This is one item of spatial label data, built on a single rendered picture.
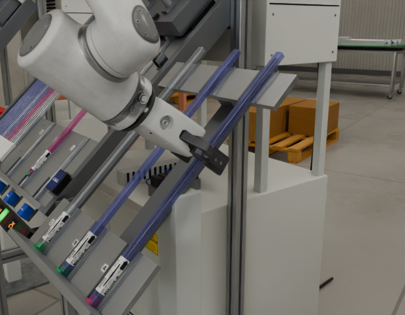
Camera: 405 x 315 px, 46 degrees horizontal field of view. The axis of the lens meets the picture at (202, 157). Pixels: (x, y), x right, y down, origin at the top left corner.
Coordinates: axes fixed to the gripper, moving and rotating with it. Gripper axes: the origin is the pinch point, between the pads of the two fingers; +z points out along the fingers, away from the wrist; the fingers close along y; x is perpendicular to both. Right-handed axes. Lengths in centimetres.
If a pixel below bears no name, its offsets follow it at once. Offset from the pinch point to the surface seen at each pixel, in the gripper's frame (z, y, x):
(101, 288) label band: -4.9, -0.6, 24.5
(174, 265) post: 14.0, 8.6, 18.1
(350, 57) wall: 741, 605, -508
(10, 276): 56, 142, 67
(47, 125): 5, 73, 5
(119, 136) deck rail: 6.9, 37.9, 0.2
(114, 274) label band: -4.3, -0.8, 21.9
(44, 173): 3, 54, 16
